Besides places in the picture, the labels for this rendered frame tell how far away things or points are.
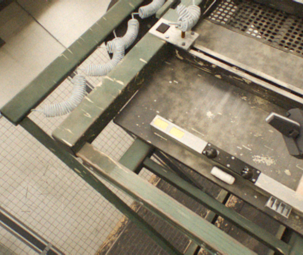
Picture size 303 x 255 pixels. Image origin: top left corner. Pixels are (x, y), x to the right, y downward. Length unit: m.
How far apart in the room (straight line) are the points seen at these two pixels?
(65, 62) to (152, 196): 0.92
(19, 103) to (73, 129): 0.52
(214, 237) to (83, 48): 1.16
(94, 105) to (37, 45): 4.96
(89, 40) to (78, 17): 4.67
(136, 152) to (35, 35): 5.13
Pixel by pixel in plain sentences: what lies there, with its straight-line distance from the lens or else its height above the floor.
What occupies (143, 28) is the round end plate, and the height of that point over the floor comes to 1.99.
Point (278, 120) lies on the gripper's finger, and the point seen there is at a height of 1.63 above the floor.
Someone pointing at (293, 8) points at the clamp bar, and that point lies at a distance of 1.62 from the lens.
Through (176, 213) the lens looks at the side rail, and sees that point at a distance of 0.94.
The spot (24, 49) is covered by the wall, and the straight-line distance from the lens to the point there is 5.97.
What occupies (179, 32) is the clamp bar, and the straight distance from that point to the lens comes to 1.29.
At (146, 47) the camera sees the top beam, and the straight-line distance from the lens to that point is 1.24.
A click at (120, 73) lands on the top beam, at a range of 1.15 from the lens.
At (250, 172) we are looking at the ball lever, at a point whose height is 1.44.
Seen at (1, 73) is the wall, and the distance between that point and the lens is 5.83.
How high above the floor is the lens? 1.91
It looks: 12 degrees down
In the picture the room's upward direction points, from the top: 47 degrees counter-clockwise
